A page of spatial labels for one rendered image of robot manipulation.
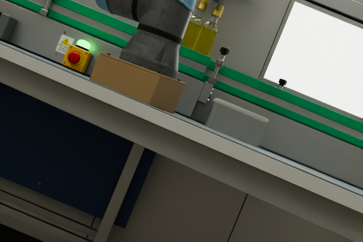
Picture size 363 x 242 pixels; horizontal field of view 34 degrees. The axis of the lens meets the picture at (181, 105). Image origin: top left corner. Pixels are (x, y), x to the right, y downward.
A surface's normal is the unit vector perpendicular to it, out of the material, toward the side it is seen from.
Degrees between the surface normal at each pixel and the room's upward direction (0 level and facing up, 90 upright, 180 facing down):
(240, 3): 90
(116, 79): 90
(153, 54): 75
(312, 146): 90
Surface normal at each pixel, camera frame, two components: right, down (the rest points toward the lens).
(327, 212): -0.32, -0.14
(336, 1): -0.02, -0.01
